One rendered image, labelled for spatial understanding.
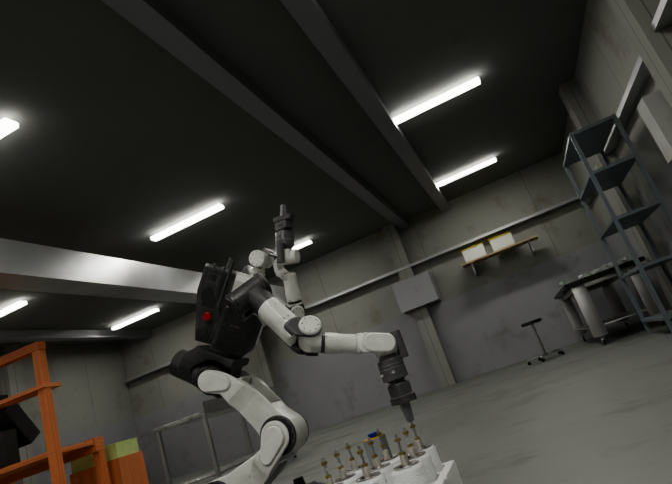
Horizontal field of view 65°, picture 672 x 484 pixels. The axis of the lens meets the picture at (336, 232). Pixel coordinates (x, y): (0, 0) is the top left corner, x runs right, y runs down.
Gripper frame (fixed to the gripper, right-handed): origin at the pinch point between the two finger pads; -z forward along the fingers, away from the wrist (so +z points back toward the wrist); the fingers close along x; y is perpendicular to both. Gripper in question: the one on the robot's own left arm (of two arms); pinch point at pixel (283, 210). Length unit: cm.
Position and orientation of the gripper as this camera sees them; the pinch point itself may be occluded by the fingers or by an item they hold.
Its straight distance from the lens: 253.0
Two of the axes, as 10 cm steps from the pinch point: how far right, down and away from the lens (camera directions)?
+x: 7.0, -2.3, -6.7
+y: -7.1, -1.3, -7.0
